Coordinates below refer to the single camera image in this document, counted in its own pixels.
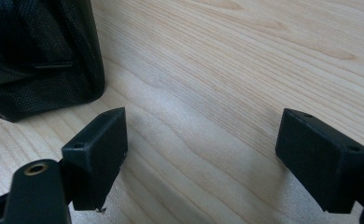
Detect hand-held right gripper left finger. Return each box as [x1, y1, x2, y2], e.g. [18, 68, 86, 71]
[61, 106, 129, 212]

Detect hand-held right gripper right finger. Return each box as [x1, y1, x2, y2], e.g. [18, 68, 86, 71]
[274, 107, 364, 215]

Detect black fabric bag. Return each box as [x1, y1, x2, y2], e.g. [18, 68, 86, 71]
[0, 0, 105, 123]

